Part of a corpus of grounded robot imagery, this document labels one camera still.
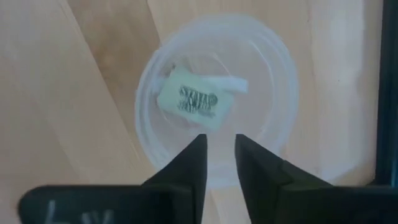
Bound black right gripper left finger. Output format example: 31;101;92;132
17;134;208;224

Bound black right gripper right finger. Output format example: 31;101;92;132
235;134;398;224

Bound black table edge frame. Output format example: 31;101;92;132
374;0;398;187

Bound pale green sweetener packet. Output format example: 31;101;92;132
157;65;236;131

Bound clear plastic round bin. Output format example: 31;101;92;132
134;14;300;190

